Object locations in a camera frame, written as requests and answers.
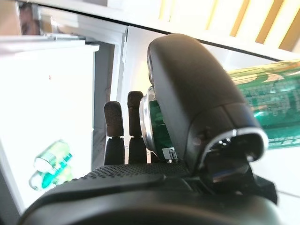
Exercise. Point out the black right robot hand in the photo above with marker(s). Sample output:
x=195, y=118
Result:
x=194, y=82

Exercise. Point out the fridge drawer with white bin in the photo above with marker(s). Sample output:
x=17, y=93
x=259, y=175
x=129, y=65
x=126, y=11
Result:
x=47, y=93

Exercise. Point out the green soda can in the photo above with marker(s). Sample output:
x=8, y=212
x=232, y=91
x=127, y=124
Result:
x=269, y=105
x=47, y=181
x=54, y=154

